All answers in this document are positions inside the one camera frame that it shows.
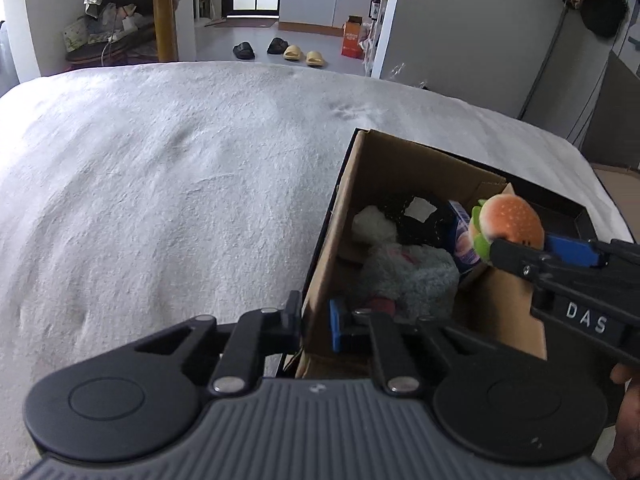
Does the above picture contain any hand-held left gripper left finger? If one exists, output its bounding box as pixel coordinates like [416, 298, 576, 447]
[134, 290, 305, 396]

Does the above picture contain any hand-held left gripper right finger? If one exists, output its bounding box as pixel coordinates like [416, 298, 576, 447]
[328, 297, 502, 396]

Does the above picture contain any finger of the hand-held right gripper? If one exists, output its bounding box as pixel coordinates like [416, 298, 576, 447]
[544, 233, 640, 275]
[491, 238, 556, 283]

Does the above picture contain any burger squishy toy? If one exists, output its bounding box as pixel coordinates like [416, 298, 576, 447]
[469, 194, 547, 263]

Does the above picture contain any purple and pink packet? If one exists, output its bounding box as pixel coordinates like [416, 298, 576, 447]
[447, 200, 488, 273]

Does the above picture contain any black pouch with white patch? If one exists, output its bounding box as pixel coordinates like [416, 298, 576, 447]
[390, 192, 458, 251]

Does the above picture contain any white fluffy pouch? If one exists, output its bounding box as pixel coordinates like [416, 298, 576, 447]
[351, 204, 398, 247]

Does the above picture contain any brown cardboard box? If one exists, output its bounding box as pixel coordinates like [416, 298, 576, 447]
[295, 129, 548, 381]

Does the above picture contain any person's right hand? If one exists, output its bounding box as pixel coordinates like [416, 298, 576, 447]
[606, 361, 640, 480]

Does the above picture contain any grey fluffy plush toy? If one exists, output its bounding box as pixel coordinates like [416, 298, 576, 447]
[357, 244, 461, 322]

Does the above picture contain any olive green cabinet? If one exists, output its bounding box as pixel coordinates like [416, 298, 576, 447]
[582, 52, 640, 171]

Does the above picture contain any white bed blanket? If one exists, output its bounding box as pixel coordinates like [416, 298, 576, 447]
[0, 61, 636, 463]

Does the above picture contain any white storage shelf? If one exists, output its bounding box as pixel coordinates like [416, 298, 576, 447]
[360, 0, 397, 79]

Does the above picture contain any orange carton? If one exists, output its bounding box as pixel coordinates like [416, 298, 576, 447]
[341, 16, 364, 57]

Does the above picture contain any brown door mat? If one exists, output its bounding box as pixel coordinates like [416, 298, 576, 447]
[217, 19, 279, 29]

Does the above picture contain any yellow round table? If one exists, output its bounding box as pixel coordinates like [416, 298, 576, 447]
[105, 0, 241, 64]

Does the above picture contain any pile of clutter under table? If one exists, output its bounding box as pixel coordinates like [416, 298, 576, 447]
[62, 0, 157, 64]

